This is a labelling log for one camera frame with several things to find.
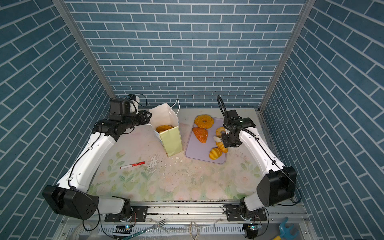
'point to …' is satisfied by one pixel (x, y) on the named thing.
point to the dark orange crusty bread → (201, 133)
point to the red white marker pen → (131, 165)
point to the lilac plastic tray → (196, 149)
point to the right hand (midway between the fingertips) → (228, 140)
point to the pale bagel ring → (218, 131)
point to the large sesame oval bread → (163, 128)
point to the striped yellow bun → (215, 153)
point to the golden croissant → (220, 145)
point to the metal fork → (160, 224)
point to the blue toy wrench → (288, 233)
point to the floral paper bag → (165, 121)
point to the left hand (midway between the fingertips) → (150, 113)
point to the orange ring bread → (204, 121)
